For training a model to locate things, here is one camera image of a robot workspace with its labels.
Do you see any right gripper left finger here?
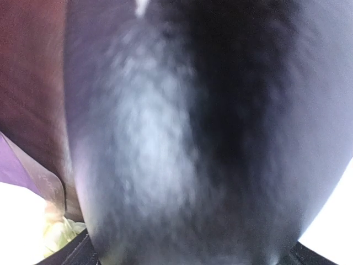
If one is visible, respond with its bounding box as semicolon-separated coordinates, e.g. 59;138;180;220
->
38;229;99;265

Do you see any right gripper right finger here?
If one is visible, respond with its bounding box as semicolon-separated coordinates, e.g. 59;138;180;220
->
278;242;334;265

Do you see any green fern white flower bunch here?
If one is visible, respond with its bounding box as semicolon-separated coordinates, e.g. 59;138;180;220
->
43;217;86;258

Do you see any tan satin ribbon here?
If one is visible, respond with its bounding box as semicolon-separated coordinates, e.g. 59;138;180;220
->
9;142;66;216

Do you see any purple wrapping paper sheet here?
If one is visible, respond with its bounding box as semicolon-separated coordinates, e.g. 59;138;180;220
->
0;134;40;195

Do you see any black cylindrical vase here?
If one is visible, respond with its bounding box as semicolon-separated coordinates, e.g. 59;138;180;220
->
64;1;352;264

